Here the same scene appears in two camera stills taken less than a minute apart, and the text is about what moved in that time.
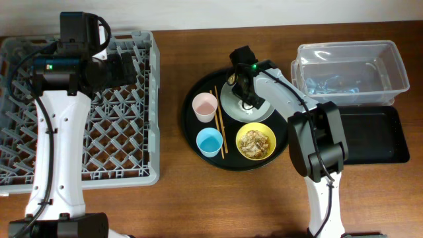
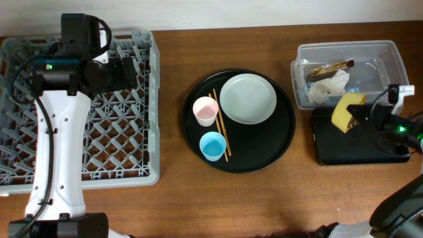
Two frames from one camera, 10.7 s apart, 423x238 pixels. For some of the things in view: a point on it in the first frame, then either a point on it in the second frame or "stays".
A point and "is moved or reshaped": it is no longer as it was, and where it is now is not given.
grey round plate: [229, 102] stays
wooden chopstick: [217, 125] → [219, 131]
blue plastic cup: [209, 141] is moved or reshaped
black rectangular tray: [374, 135] stays
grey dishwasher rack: [121, 145] stays
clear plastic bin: [351, 73] stays
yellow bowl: [255, 141] → [341, 117]
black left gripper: [120, 77] stays
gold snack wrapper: [231, 79] → [330, 69]
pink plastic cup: [205, 104] is moved or reshaped
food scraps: [254, 143] → [353, 121]
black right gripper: [256, 103] → [372, 125]
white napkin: [246, 106] → [322, 90]
